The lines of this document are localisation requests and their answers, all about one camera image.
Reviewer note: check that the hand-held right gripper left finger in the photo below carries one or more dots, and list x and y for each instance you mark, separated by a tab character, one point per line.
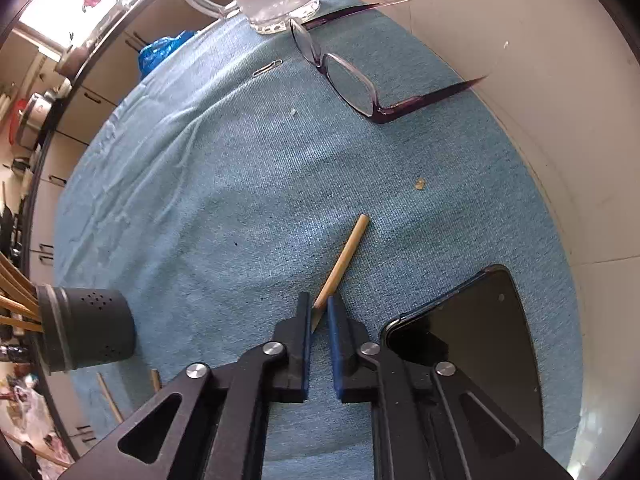
307	360

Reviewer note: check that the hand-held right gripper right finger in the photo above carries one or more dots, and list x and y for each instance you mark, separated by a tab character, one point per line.
336	350

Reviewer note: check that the grey perforated chopstick holder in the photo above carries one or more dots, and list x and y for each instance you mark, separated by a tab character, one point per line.
95	325

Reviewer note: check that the black smartphone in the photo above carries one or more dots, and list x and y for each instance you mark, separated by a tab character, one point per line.
475	320

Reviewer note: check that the orange food crumb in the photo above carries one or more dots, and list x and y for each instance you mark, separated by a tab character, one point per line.
420	184

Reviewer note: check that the blue table cloth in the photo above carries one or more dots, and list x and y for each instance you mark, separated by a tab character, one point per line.
225	185

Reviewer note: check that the dark framed eyeglasses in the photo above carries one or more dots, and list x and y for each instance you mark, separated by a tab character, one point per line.
350	80

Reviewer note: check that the metal paper clip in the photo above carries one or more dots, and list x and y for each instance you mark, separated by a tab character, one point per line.
267	68

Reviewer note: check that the beige lower cabinets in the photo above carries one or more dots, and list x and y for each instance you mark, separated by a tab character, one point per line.
100	105

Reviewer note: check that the blue plastic bag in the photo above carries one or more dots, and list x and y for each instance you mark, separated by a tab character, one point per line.
155	52

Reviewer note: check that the silver rice cooker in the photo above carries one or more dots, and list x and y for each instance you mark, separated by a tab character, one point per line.
35	115

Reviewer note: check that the red plastic lid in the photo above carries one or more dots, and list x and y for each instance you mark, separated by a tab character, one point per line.
15	122

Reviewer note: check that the brown cooking pot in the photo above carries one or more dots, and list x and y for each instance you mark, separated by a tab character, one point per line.
70	59

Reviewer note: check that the black kitchen countertop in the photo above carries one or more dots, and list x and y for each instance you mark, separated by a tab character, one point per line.
102	35

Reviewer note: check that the red window ornament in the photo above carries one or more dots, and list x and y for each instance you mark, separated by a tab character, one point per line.
92	0

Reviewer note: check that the kitchen window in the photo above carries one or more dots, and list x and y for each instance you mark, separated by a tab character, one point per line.
55	15

